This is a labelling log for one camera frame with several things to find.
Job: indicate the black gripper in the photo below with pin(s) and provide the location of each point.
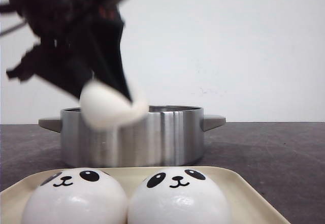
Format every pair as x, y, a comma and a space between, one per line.
66, 64

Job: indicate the cream panda bun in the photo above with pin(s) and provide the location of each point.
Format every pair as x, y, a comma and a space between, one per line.
103, 107

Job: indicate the white panda bun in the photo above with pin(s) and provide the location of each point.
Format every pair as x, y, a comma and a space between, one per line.
79, 195
178, 195

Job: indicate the stainless steel steamer pot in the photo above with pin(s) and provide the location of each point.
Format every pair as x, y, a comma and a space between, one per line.
167, 136

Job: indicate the cream rectangular plastic tray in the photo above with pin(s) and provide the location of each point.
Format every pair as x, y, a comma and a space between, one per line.
247, 205

